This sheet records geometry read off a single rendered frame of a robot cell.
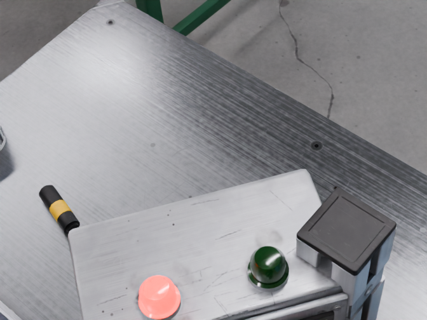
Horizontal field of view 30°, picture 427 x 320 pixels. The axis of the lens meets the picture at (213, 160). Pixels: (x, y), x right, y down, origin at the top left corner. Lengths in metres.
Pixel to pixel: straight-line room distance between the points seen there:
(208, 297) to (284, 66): 2.11
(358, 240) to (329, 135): 0.89
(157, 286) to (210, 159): 0.88
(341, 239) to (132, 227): 0.14
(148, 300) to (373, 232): 0.14
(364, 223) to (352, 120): 1.96
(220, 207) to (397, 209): 0.79
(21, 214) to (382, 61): 1.54
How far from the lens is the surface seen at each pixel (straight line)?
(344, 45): 2.65
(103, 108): 1.45
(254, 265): 0.49
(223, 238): 0.52
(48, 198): 1.32
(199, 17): 2.48
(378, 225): 0.50
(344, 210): 0.50
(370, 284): 0.54
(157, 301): 0.48
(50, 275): 1.28
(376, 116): 2.47
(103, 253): 0.53
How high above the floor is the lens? 1.93
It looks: 55 degrees down
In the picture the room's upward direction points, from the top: 8 degrees counter-clockwise
